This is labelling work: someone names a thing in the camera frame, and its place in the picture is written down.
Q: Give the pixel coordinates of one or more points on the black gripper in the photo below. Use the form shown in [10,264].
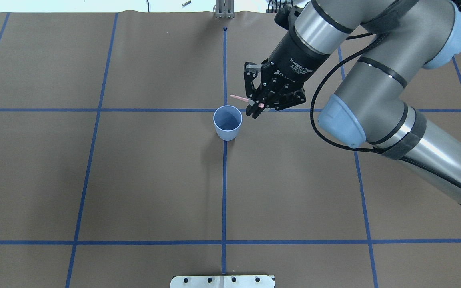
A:
[296,60]

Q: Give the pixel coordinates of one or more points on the pink chopstick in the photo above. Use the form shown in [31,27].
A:
[240,98]

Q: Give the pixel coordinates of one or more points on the light blue plastic cup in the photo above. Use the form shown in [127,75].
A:
[227,121]

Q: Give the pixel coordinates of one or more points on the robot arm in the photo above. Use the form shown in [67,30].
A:
[366,113]

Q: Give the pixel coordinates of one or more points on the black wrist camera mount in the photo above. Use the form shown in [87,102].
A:
[286,13]

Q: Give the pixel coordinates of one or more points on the aluminium frame post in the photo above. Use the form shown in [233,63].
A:
[224,9]

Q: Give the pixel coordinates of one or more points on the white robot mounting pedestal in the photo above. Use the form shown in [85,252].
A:
[224,281]

